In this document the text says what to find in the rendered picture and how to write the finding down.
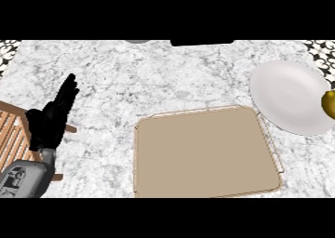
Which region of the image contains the beige square tray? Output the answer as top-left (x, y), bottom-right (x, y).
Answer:
top-left (131, 104), bottom-right (286, 199)

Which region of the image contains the white round plate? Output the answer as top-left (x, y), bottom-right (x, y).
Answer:
top-left (248, 59), bottom-right (335, 137)

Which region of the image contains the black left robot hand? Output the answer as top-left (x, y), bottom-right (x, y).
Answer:
top-left (25, 73), bottom-right (81, 153)

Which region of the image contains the brown wooden slatted rack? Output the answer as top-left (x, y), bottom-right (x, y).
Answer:
top-left (0, 98), bottom-right (78, 183)

